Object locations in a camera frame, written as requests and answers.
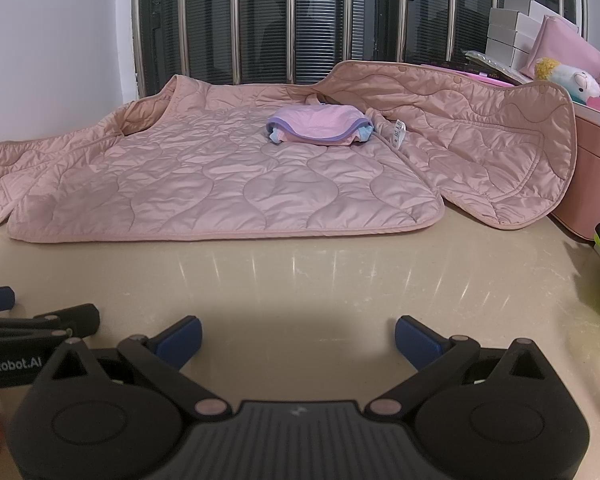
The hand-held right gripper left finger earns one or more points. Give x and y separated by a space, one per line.
180 342

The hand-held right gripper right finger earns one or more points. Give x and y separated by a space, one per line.
417 342

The pink and blue small garment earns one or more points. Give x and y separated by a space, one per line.
315 122

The pink quilted jacket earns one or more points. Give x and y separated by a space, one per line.
205 185

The pink flat box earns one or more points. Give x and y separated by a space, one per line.
500 80

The dark patterned packet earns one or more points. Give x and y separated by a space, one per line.
490 62

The white and yellow plush toy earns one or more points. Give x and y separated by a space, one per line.
580 85

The metal window bars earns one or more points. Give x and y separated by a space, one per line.
236 20

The pink pillow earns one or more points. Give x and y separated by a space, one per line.
565 45

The stack of white boxes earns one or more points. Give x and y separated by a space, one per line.
502 20

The window with dark blinds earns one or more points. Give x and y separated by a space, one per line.
265 5

